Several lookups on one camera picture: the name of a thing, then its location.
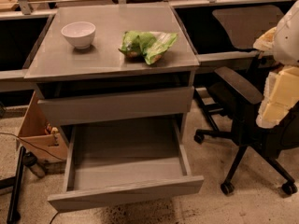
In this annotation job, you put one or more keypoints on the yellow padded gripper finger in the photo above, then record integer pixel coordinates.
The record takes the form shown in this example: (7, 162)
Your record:
(265, 41)
(281, 93)

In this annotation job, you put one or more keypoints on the grey drawer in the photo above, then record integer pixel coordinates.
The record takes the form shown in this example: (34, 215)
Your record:
(116, 106)
(125, 161)

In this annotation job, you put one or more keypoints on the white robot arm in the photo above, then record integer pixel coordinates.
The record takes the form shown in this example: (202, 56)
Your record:
(285, 49)

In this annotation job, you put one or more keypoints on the grey top drawer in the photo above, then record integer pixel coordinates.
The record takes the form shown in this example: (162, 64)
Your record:
(116, 106)

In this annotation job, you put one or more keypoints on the grey drawer cabinet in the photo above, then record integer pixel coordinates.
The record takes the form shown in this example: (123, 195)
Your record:
(61, 71)

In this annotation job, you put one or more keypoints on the black office chair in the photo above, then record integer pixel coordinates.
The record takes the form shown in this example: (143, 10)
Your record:
(241, 100)

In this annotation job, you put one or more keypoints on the green chip bag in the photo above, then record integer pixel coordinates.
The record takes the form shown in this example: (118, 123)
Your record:
(149, 45)

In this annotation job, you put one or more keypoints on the white ceramic bowl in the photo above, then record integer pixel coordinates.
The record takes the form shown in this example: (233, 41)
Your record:
(79, 34)

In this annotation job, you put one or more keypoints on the brown cardboard box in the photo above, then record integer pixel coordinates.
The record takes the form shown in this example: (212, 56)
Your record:
(39, 137)

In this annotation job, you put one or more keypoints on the dark bottle on floor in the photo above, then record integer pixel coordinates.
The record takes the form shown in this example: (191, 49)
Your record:
(30, 161)

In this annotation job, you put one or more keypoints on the black stand leg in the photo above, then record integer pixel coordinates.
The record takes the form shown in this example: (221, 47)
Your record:
(14, 182)

